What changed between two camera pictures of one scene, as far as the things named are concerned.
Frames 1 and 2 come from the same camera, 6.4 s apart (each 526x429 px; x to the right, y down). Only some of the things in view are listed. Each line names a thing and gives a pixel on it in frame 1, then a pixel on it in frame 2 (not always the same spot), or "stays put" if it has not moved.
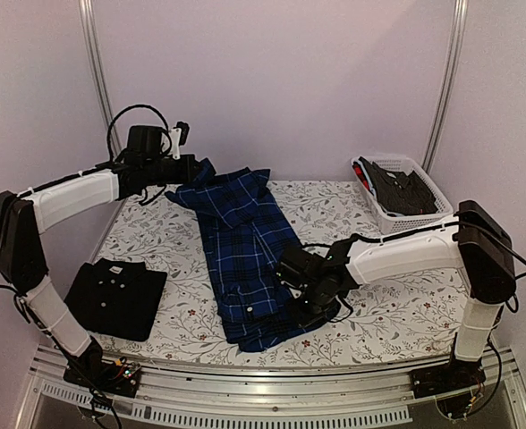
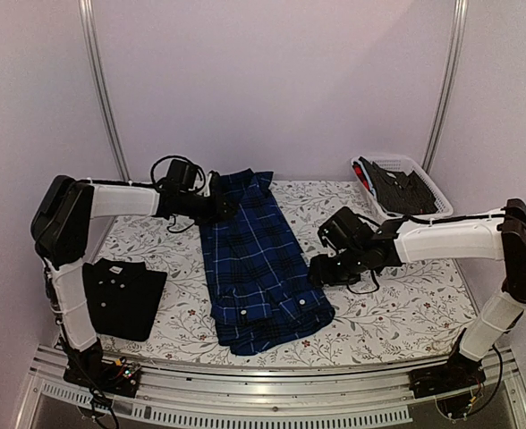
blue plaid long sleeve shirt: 245,231 stays put
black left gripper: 187,174 -> 218,213
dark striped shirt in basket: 399,194 stays put
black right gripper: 303,321 -> 321,274
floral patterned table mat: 406,321 stays put
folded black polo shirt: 117,298 stays put
